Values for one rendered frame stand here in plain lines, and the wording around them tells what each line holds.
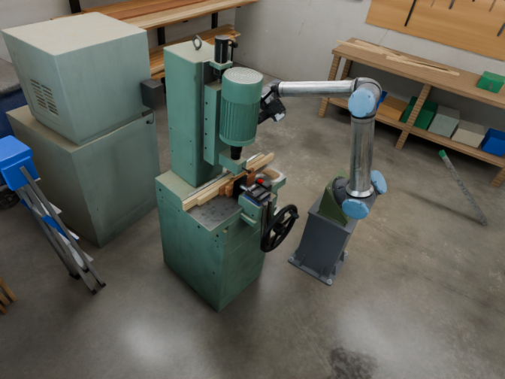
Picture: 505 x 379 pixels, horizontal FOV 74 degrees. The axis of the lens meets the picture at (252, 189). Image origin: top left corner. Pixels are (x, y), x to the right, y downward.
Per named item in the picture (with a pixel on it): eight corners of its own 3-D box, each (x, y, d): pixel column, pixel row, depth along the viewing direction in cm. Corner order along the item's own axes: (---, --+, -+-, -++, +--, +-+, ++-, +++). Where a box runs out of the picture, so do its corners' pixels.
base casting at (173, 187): (223, 245, 174) (224, 233, 168) (155, 189, 200) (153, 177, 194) (276, 204, 202) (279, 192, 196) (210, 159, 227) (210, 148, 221)
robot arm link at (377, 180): (366, 191, 218) (391, 183, 205) (358, 207, 206) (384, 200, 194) (354, 172, 214) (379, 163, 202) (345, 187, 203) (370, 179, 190)
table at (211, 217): (223, 251, 155) (224, 243, 151) (179, 216, 169) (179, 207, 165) (298, 192, 192) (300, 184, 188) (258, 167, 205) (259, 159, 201)
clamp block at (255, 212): (256, 222, 167) (258, 209, 161) (236, 207, 173) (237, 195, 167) (274, 207, 176) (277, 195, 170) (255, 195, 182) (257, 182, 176)
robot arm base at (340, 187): (342, 174, 223) (355, 169, 216) (356, 198, 226) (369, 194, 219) (330, 187, 211) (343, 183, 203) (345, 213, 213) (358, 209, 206)
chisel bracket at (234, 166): (236, 178, 173) (237, 165, 167) (217, 165, 179) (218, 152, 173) (246, 172, 177) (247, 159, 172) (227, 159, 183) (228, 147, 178)
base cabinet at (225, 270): (218, 313, 221) (224, 246, 174) (162, 261, 247) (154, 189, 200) (261, 273, 248) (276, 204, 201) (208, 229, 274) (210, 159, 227)
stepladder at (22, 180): (88, 301, 220) (-3, 170, 134) (64, 281, 228) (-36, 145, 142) (108, 282, 229) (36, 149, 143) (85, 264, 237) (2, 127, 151)
